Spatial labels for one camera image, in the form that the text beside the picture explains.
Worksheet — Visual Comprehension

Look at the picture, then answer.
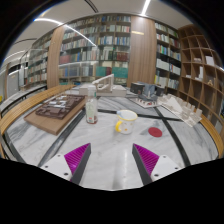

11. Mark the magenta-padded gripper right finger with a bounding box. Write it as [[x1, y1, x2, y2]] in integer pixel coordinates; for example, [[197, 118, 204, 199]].
[[131, 143, 184, 186]]

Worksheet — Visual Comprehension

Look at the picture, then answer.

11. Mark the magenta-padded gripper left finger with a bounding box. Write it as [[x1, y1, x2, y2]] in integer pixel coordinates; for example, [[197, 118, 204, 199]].
[[39, 143, 92, 186]]

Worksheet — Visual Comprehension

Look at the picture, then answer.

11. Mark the clear plastic drink bottle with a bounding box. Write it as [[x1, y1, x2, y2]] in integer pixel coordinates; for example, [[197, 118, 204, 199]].
[[85, 87, 99, 125]]

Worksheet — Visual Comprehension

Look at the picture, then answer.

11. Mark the flat round red coaster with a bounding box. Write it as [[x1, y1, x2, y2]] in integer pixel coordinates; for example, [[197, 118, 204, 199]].
[[147, 126, 164, 138]]

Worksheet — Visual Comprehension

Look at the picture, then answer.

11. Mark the brown architectural model on board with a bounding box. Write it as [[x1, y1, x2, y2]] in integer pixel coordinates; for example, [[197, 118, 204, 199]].
[[23, 93, 88, 136]]

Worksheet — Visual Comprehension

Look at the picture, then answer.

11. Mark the white architectural model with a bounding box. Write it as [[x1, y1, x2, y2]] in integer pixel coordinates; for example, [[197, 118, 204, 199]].
[[156, 93, 204, 128]]

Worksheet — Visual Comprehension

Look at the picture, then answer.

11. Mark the dark grey architectural model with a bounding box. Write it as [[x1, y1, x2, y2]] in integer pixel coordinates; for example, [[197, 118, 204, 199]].
[[127, 81, 167, 109]]

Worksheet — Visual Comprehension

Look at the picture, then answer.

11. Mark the wooden cubby shelf unit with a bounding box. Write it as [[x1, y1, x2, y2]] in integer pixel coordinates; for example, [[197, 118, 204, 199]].
[[177, 23, 224, 118]]

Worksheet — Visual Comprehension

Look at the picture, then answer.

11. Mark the tall bookshelf full of books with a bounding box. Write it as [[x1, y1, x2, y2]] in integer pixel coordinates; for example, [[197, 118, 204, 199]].
[[19, 13, 184, 98]]

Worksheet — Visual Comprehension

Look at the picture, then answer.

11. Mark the curved ceiling light strip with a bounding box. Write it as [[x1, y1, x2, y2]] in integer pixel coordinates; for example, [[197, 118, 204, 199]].
[[33, 18, 98, 47]]

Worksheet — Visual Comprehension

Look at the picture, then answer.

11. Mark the straight ceiling light strip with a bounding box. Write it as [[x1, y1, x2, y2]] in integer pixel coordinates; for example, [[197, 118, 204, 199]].
[[141, 0, 152, 16]]

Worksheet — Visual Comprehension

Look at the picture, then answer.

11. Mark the white mug with yellow handle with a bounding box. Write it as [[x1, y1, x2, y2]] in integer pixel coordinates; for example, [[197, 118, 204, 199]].
[[115, 109, 139, 135]]

